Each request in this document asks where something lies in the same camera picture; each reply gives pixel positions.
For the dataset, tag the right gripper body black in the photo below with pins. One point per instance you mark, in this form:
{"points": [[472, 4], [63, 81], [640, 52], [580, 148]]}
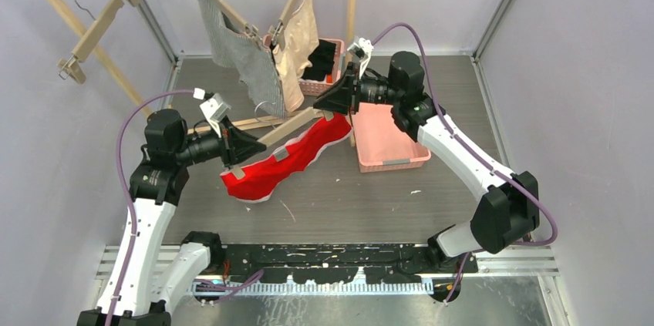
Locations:
{"points": [[351, 99]]}

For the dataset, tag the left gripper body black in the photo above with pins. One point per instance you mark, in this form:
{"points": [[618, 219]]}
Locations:
{"points": [[228, 152]]}

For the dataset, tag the wooden hanger of red underwear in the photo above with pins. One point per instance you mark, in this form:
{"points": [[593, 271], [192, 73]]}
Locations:
{"points": [[288, 127]]}

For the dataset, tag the red underwear white trim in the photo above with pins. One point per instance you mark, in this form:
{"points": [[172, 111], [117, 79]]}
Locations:
{"points": [[260, 179]]}

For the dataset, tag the grey striped underwear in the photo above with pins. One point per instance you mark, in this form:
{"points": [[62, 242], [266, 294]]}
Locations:
{"points": [[235, 50]]}

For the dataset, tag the wooden hanger of striped underwear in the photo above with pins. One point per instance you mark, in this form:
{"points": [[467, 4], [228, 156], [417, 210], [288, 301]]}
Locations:
{"points": [[237, 21]]}

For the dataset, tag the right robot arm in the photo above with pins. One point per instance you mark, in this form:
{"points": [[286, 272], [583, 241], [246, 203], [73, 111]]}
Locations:
{"points": [[506, 211]]}

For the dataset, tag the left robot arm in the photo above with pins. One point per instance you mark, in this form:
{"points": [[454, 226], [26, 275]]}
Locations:
{"points": [[134, 295]]}

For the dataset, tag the beige underwear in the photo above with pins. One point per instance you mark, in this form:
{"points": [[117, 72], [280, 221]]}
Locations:
{"points": [[300, 41]]}

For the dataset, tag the wooden hanger of beige underwear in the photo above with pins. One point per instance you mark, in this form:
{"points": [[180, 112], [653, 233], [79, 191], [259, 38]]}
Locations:
{"points": [[277, 30]]}

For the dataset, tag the empty wooden clip hanger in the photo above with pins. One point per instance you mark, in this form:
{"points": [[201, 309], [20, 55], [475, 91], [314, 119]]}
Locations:
{"points": [[70, 68]]}

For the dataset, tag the pink basket with black clothes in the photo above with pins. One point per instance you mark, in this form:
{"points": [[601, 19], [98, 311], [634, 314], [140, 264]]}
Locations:
{"points": [[319, 84]]}

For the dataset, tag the black clothes in basket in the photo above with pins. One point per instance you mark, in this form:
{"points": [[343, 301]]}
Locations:
{"points": [[322, 61]]}

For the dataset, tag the empty pink basket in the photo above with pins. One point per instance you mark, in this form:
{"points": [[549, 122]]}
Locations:
{"points": [[380, 145]]}

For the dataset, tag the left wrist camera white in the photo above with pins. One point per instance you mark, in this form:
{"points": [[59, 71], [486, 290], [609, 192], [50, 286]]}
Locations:
{"points": [[213, 108]]}

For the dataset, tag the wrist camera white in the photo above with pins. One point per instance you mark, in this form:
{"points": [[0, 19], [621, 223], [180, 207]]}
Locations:
{"points": [[362, 49], [213, 108]]}

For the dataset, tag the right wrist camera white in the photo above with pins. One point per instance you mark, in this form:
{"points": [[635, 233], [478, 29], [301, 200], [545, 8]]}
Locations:
{"points": [[362, 49]]}

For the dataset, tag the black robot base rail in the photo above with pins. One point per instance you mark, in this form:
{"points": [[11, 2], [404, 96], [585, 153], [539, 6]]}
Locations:
{"points": [[335, 263]]}

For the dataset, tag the white slotted cable duct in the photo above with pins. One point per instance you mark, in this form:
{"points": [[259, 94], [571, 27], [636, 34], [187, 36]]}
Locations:
{"points": [[357, 286]]}

